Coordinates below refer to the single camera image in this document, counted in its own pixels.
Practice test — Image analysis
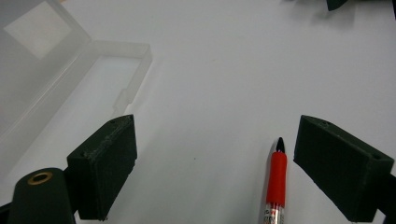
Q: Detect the translucent plastic pencil case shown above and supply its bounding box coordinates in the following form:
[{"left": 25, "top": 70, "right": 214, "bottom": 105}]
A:
[{"left": 0, "top": 0, "right": 154, "bottom": 188}]

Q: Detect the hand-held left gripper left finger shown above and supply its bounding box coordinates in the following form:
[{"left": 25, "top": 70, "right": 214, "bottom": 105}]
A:
[{"left": 66, "top": 114, "right": 138, "bottom": 222}]

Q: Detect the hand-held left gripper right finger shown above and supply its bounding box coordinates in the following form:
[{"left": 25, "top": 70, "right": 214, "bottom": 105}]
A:
[{"left": 292, "top": 114, "right": 395, "bottom": 223}]

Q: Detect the red marker pen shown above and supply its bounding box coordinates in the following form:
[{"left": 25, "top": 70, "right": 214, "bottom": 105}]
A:
[{"left": 258, "top": 136, "right": 289, "bottom": 224}]

